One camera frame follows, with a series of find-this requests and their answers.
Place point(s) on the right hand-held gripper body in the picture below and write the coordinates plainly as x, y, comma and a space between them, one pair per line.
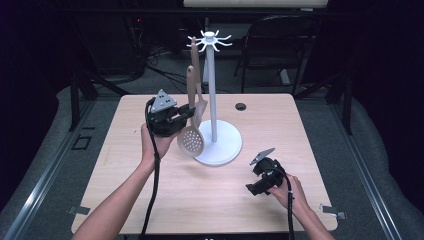
271, 173

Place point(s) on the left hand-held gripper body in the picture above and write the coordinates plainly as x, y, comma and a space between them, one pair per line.
163, 123

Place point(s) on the beige perforated skimmer spoon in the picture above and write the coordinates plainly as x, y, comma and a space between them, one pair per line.
190, 86

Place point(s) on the white utensil hook stand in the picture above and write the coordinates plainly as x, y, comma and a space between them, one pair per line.
223, 143

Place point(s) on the beige solid spatula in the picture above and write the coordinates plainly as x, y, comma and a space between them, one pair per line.
196, 60

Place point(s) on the person's left hand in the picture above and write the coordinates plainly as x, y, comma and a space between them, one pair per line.
155, 146

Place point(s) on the person's right hand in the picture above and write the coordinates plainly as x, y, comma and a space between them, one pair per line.
291, 196

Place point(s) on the white table leg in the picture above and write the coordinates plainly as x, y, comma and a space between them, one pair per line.
285, 77

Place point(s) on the dark equipment with red light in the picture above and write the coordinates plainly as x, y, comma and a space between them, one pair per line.
138, 21

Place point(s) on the black folding chair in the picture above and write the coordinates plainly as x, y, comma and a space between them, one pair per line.
276, 62

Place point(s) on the grey metal table bracket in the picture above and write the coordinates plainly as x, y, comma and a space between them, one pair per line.
80, 210
331, 211

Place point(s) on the black metal frame stand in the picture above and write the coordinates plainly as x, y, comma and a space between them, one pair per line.
347, 103
75, 100

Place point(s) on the aluminium floor rail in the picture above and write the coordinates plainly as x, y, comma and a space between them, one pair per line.
43, 183
366, 180

